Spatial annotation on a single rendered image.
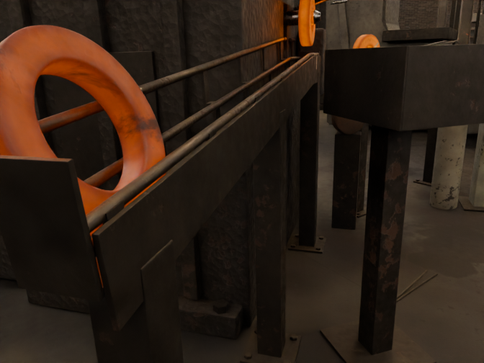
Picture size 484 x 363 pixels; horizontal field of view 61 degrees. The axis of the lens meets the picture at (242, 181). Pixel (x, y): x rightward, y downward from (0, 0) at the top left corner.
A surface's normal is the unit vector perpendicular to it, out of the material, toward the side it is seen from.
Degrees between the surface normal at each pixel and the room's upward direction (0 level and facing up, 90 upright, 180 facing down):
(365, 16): 90
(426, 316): 0
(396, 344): 0
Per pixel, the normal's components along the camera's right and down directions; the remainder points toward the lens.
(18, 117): 0.85, -0.32
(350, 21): -0.51, 0.27
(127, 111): -0.28, 0.40
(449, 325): -0.03, -0.96
